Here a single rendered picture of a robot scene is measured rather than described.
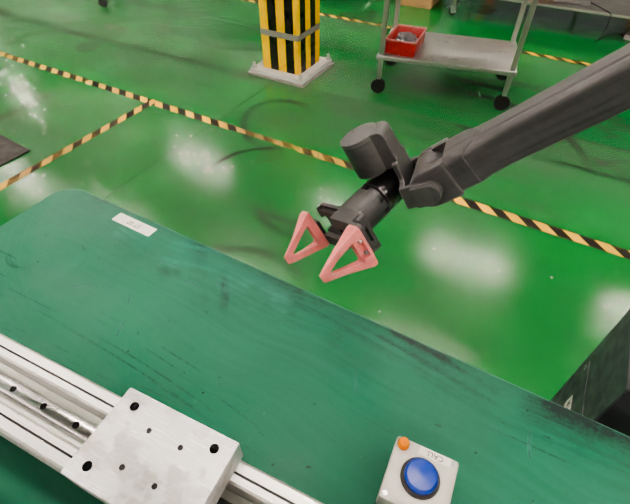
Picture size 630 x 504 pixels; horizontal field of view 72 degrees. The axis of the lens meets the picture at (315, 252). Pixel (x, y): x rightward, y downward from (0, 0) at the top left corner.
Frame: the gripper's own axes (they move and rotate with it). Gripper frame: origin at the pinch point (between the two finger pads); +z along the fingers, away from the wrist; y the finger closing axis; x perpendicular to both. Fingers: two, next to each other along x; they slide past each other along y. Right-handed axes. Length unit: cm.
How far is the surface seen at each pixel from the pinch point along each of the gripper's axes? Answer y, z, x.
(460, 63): -156, -207, 72
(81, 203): -61, 18, -15
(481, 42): -170, -247, 78
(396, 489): 19.5, 12.6, 19.0
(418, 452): 18.2, 7.5, 20.0
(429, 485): 22.0, 9.7, 19.7
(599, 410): 22, -21, 49
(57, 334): -30.6, 34.6, -5.5
